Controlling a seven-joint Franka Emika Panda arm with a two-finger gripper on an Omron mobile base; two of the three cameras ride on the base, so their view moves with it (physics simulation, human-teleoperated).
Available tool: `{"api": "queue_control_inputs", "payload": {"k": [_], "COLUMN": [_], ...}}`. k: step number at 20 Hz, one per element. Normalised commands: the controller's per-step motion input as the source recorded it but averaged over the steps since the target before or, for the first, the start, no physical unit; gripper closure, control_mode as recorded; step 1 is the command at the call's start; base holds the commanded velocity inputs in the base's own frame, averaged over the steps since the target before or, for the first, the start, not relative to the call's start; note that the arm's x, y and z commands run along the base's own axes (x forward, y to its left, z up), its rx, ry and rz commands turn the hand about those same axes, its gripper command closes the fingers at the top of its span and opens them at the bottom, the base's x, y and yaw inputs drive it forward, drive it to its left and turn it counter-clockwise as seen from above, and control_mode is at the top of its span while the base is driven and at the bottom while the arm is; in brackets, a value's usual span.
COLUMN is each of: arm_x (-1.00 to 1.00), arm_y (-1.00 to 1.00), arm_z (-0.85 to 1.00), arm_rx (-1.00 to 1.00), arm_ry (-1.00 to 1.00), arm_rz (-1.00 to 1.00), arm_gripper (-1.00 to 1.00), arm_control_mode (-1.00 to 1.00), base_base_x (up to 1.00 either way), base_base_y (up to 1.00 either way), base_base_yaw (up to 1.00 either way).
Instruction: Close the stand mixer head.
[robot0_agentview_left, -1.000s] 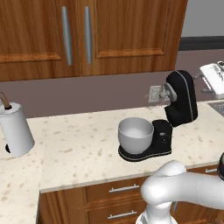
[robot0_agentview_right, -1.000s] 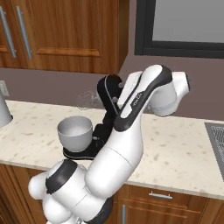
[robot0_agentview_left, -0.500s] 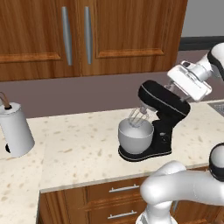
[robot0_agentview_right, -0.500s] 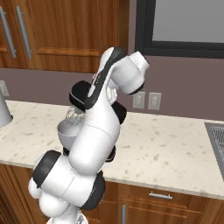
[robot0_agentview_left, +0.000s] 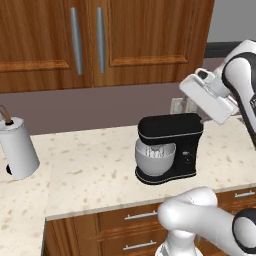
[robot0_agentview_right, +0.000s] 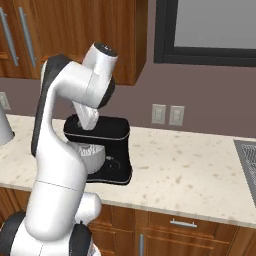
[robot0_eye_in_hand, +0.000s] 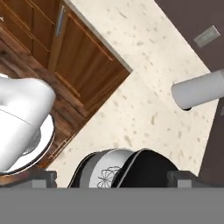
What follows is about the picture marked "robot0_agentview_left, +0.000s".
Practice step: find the wooden cupboard door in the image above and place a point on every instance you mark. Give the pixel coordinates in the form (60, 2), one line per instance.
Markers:
(36, 36)
(150, 33)

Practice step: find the black stand mixer head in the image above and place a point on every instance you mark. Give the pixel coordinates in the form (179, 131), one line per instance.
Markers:
(170, 126)

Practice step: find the wooden drawer front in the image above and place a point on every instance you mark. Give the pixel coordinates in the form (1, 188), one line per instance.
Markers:
(115, 245)
(226, 200)
(113, 218)

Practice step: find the grey mixer bowl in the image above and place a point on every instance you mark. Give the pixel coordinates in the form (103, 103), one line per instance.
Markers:
(155, 165)

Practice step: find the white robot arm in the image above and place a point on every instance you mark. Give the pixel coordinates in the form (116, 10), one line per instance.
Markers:
(200, 216)

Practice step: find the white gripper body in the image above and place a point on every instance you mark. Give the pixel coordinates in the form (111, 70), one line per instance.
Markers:
(208, 101)

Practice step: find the white wall socket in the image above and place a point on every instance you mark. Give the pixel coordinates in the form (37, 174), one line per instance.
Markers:
(176, 105)

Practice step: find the black stand mixer base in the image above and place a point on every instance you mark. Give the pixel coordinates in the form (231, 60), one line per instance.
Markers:
(188, 164)

